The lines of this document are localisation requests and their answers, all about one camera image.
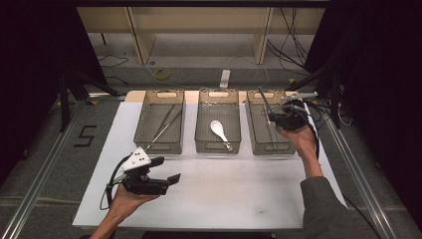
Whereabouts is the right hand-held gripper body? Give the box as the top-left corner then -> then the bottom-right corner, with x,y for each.
267,92 -> 318,131

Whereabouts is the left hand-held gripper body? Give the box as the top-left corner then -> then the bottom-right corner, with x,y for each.
120,146 -> 170,196

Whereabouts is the silver fork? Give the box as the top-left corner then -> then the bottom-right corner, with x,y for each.
257,86 -> 274,124

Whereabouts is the grey mesh basket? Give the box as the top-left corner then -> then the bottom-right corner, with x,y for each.
245,89 -> 299,156
132,89 -> 186,155
194,88 -> 243,155

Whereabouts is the metal chopstick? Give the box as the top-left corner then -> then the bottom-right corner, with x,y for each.
146,110 -> 184,149
158,103 -> 176,134

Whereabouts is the white ceramic spoon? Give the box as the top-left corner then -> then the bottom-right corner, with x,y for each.
209,119 -> 234,152

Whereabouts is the person's left hand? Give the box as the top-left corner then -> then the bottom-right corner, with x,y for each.
108,171 -> 161,217

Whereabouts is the person's right hand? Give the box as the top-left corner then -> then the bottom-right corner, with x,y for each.
279,122 -> 317,159

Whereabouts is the black metal stand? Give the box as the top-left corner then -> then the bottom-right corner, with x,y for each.
57,65 -> 122,133
286,62 -> 343,130

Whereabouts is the white table cover sheet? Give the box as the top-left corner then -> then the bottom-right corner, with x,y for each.
72,101 -> 356,232

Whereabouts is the white power strip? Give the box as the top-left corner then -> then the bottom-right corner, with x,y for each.
219,69 -> 232,90

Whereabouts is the black curtain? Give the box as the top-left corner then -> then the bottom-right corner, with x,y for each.
0,0 -> 107,187
304,0 -> 422,231

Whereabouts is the beige wooden shelf unit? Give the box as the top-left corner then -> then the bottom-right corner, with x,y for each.
77,6 -> 326,66

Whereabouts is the right hand-held gripper cable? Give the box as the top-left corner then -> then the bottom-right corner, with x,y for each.
298,102 -> 321,161

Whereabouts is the hand-held gripper cable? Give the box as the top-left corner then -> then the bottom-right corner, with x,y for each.
100,155 -> 129,211
298,102 -> 321,161

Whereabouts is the left hand-held gripper cable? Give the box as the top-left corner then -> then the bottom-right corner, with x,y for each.
100,155 -> 129,211

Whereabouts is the white cable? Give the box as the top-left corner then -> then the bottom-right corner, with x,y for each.
228,54 -> 271,91

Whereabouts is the black cable bundle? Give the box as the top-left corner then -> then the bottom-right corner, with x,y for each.
266,7 -> 311,70

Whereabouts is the aluminium floor rail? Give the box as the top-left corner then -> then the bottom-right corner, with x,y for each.
322,117 -> 400,239
0,99 -> 88,239

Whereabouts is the thin black floor cable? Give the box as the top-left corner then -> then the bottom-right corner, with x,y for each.
98,54 -> 130,70

